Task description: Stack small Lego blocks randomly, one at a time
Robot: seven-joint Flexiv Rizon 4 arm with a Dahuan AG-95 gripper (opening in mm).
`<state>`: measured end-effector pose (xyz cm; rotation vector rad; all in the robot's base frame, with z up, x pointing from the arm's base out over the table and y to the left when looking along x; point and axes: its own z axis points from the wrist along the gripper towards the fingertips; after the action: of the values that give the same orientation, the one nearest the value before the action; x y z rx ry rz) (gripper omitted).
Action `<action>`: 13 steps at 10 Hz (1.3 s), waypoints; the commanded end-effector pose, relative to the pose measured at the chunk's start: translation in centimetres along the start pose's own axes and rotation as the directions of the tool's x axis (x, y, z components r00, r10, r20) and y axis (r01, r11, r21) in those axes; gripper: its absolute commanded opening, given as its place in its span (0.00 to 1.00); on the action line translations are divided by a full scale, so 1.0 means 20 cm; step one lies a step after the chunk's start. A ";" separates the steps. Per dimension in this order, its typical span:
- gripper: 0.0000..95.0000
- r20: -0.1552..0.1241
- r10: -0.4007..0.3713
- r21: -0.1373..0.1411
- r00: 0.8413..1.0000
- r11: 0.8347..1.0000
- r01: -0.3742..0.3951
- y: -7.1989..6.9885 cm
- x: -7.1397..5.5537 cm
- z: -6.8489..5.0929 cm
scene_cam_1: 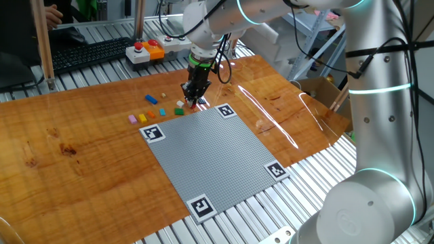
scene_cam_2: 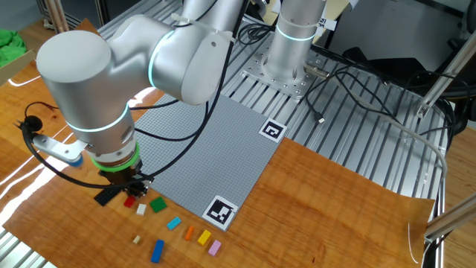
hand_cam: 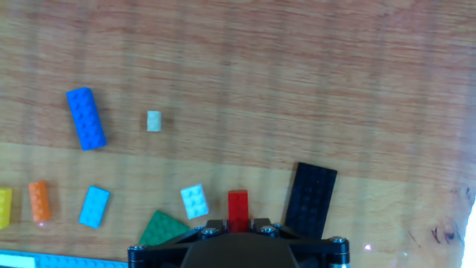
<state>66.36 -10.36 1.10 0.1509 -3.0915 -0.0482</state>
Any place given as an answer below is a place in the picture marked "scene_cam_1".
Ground grey box two buttons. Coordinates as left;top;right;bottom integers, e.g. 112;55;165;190
156;33;193;55

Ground square fiducial marker tag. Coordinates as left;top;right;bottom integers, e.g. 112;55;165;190
214;103;237;119
263;161;291;182
186;193;218;225
138;124;167;144

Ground bystander bare hand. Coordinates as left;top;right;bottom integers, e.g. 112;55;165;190
43;3;64;31

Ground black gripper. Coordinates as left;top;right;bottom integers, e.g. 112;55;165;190
181;65;213;104

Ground tan frame post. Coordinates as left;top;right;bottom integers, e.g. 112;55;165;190
329;81;350;113
30;0;57;92
134;0;146;41

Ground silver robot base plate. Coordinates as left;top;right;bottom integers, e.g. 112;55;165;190
257;226;296;244

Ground cardboard box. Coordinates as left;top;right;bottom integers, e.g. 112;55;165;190
296;76;353;133

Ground green flange ring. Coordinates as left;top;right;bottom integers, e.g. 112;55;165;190
188;54;215;68

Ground white box red button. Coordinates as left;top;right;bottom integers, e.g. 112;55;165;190
125;41;151;65

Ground grey Lego baseplate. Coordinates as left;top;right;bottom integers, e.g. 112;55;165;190
138;103;291;226

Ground wood-pattern table mat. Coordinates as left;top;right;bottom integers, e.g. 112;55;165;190
0;54;352;244

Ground green cloth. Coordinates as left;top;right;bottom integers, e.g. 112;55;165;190
76;0;98;21

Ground white metal shelf rack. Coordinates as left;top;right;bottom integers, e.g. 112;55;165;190
281;9;347;81

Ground black keyboard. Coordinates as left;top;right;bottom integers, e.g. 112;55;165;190
50;36;136;75

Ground black camera cable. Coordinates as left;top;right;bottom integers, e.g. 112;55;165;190
157;0;235;85

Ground orange box red button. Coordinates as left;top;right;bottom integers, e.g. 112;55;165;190
141;39;165;61

